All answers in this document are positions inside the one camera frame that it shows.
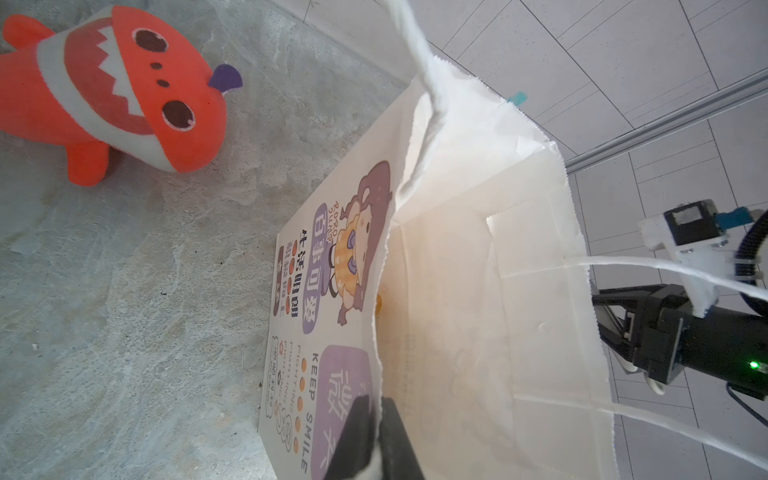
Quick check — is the red shark plush toy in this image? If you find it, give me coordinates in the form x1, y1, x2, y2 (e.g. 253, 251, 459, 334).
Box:
1, 6, 243, 186

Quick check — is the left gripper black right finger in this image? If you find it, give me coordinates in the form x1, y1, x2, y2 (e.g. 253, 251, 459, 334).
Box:
378, 397, 425, 480

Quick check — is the teal small bottle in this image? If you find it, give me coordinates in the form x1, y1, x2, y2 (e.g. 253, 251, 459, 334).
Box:
507, 91, 528, 107

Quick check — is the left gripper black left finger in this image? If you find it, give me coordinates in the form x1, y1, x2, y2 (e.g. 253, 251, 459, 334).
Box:
324, 395, 377, 480

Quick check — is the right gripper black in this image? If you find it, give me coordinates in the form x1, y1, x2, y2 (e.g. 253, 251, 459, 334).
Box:
592, 284, 767, 400

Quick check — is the white printed paper bag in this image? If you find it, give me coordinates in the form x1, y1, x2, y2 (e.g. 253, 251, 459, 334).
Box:
257, 0, 768, 480

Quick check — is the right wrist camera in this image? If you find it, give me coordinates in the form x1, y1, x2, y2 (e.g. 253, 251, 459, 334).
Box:
639, 199, 767, 286

